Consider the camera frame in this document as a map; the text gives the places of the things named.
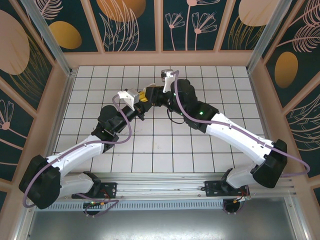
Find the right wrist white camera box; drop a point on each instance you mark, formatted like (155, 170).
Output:
(168, 80)

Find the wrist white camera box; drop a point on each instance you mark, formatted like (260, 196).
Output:
(130, 96)
(168, 80)

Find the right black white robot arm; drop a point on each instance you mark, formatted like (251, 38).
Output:
(237, 135)

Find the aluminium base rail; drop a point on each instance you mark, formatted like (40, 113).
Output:
(160, 186)

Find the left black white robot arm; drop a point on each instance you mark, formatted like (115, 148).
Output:
(75, 155)

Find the grey metal sheet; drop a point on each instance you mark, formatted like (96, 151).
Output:
(160, 225)

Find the aluminium frame post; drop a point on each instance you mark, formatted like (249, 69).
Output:
(267, 32)
(50, 37)

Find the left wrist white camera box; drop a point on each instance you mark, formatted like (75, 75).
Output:
(130, 96)

